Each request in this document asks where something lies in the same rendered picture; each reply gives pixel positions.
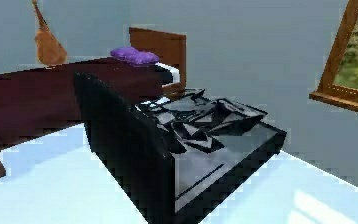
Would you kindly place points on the black bed with crumpled blanket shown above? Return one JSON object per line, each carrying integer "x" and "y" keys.
{"x": 147, "y": 146}

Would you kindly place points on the brown guitar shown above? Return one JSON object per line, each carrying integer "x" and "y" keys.
{"x": 48, "y": 46}

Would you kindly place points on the purple pillow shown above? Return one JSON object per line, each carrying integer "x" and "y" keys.
{"x": 134, "y": 56}

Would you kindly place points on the dark maroon bed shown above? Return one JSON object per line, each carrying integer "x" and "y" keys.
{"x": 53, "y": 90}

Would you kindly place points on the wooden framed window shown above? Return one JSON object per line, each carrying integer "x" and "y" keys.
{"x": 347, "y": 66}

